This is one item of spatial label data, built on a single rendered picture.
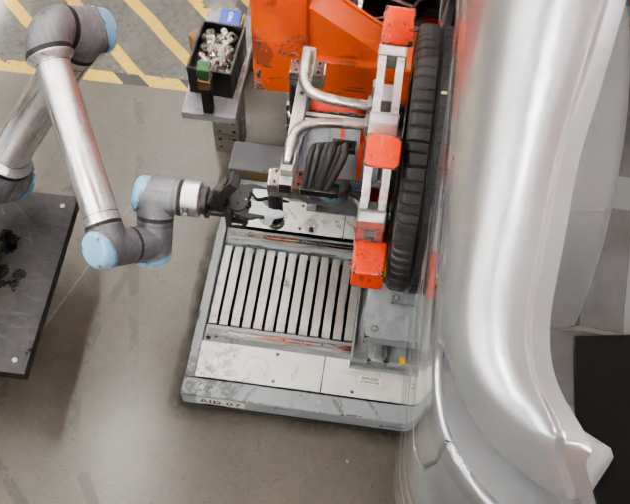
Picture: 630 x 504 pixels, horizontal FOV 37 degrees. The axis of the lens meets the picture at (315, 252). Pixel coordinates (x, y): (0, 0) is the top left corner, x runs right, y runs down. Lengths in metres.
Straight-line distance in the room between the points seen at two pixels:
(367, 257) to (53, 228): 1.16
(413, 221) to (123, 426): 1.28
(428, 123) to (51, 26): 0.94
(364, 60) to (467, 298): 1.58
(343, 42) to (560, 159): 1.47
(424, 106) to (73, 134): 0.84
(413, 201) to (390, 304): 0.85
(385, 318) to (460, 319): 1.55
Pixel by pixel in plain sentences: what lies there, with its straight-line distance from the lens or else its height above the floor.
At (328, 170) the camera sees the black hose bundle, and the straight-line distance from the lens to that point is 2.15.
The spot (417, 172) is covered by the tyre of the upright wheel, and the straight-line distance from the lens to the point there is 2.06.
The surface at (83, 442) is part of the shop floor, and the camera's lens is 3.00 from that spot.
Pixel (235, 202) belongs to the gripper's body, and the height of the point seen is 0.84.
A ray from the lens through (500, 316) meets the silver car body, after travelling 1.29.
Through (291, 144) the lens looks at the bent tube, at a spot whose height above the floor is 1.01.
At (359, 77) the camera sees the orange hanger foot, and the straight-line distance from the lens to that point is 2.83.
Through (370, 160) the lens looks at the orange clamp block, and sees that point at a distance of 2.03.
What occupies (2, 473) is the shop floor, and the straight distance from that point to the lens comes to 3.03.
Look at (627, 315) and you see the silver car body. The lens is 2.20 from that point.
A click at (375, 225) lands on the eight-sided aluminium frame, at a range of 2.15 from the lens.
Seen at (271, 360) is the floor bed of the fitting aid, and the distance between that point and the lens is 2.95.
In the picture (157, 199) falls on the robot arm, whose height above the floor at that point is 0.84.
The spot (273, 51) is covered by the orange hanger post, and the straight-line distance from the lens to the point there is 2.79.
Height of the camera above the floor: 2.77
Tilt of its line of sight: 60 degrees down
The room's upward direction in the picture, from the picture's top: 2 degrees clockwise
